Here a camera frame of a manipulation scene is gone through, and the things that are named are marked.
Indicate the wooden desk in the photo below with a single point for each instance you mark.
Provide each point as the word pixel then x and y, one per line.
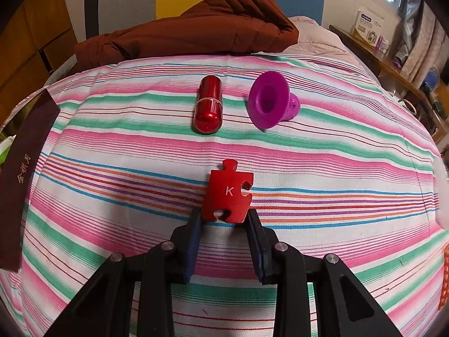
pixel 382 65

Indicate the small purple packet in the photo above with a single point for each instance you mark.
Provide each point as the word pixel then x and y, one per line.
pixel 382 45

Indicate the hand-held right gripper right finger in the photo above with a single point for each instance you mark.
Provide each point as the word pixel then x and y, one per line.
pixel 255 242

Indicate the striped blanket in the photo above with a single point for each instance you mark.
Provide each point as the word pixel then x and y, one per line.
pixel 315 168

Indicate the floral curtain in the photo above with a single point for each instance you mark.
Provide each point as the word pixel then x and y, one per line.
pixel 421 42

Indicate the red puzzle piece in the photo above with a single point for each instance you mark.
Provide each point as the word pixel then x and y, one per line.
pixel 224 200

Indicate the orange wooden cabinet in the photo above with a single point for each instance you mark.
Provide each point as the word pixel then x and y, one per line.
pixel 31 42

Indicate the brown padded jacket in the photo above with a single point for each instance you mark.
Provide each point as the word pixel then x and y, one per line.
pixel 210 24

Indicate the white cardboard box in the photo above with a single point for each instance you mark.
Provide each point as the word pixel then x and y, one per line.
pixel 366 26

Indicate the purple plastic funnel cup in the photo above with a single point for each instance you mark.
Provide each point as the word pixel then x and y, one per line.
pixel 258 112

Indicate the pink quilt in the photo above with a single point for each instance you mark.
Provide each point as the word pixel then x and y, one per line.
pixel 322 42

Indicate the orange plastic toy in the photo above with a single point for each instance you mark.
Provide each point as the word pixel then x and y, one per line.
pixel 444 281

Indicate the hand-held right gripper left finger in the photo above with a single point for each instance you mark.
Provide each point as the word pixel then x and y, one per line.
pixel 193 242

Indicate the red metal capsule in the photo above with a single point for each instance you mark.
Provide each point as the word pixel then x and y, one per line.
pixel 207 112

